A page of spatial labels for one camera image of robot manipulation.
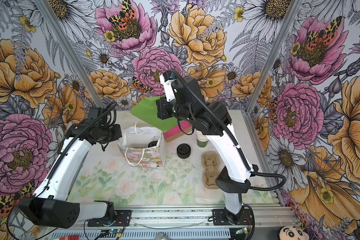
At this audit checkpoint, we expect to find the white floral gift bag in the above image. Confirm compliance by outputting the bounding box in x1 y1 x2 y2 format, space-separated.
118 126 167 169

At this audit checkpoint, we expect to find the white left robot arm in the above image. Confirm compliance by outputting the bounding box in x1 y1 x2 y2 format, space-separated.
18 103 122 229

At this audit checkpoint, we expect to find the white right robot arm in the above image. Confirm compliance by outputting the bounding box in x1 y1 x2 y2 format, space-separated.
156 71 258 225

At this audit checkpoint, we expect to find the stack of paper cups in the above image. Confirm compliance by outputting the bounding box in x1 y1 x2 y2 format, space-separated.
196 131 209 148

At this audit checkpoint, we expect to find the brown cardboard cup carrier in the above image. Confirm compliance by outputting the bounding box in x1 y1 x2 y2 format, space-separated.
201 151 220 189

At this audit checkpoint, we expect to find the cartoon plush toy head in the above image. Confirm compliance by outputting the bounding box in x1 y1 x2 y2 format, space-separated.
278 226 310 240

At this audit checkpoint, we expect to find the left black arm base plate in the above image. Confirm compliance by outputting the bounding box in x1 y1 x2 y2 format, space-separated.
88 210 132 227

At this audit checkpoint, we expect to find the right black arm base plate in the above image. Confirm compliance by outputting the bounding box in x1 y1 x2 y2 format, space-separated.
210 208 254 226

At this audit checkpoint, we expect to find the aluminium front rail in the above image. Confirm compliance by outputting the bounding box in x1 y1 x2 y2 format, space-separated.
41 204 298 240

